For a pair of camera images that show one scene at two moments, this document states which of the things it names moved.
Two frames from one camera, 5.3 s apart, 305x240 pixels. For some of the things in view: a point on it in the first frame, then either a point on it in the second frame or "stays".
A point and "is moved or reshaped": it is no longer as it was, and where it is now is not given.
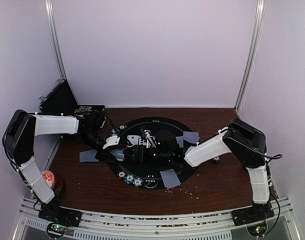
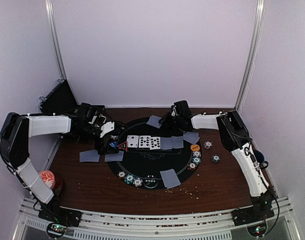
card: (191, 137) stays
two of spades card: (133, 139) stays
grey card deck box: (119, 154) -> (153, 121)
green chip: (129, 178) stays
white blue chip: (137, 182) stays
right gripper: (137, 151) -> (166, 122)
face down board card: (180, 140) is moved or reshaped
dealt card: (169, 178) stays
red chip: (121, 174) stays
